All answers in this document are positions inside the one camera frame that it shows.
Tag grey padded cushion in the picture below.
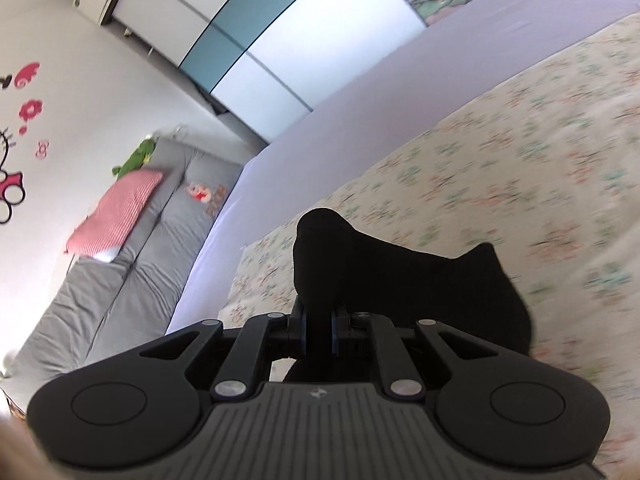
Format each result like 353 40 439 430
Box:
0 135 246 396

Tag pink swirl wall sticker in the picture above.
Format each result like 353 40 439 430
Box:
14 62 41 89

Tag bed with lilac sheet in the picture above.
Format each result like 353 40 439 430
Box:
165 0 640 336

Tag white and blue wardrobe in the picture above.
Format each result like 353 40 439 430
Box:
100 0 426 143

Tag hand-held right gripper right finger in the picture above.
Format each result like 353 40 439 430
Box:
330 300 493 401

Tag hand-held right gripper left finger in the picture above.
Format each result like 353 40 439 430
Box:
140 295 308 401

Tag black pants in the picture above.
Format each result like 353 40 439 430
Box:
285 207 533 386

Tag pink checked pillow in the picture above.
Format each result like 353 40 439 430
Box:
65 169 165 261

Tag pink cat wall sticker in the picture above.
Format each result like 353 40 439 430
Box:
0 127 25 226

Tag green plush toy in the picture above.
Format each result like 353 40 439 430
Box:
111 139 157 180

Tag floral blanket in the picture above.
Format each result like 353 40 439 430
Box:
217 12 640 480

